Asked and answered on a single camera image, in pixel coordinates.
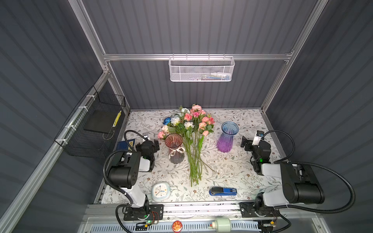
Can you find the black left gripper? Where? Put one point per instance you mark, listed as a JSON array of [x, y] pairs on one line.
[[151, 145]]

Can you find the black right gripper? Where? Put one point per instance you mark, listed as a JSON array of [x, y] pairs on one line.
[[249, 144]]

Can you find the artificial flower bunch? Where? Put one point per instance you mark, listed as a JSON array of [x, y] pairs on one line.
[[193, 125]]

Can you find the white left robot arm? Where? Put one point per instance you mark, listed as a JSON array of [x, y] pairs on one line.
[[123, 166]]

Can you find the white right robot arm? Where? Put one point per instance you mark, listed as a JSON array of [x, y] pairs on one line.
[[299, 183]]

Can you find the red glass vase with ribbon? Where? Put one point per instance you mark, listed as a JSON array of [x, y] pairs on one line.
[[176, 151]]

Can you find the blue purple glass vase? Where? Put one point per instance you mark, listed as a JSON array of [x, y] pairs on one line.
[[225, 142]]

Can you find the blue book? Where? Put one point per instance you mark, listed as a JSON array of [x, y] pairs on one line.
[[126, 145]]

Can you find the pale green alarm clock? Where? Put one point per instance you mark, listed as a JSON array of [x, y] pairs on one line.
[[161, 191]]

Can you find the floral table cloth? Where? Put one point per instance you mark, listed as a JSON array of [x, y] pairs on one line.
[[219, 176]]

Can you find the blue black stapler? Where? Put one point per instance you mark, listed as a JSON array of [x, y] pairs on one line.
[[222, 191]]

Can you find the pale green cylinder knob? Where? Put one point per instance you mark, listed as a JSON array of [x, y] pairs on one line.
[[221, 225]]

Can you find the red round sticker badge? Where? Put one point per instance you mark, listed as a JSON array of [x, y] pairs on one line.
[[177, 226]]

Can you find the toothpaste tube in basket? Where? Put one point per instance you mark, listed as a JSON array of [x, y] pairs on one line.
[[221, 76]]

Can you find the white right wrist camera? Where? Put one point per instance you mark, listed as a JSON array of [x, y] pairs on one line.
[[257, 138]]

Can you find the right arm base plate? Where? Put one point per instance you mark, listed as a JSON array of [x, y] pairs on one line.
[[251, 209]]

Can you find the black wire wall basket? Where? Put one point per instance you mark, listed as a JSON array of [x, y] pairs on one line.
[[89, 132]]

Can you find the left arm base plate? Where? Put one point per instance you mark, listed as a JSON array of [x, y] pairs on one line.
[[151, 212]]

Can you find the white mesh wall basket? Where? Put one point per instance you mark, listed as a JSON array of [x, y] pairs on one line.
[[198, 68]]

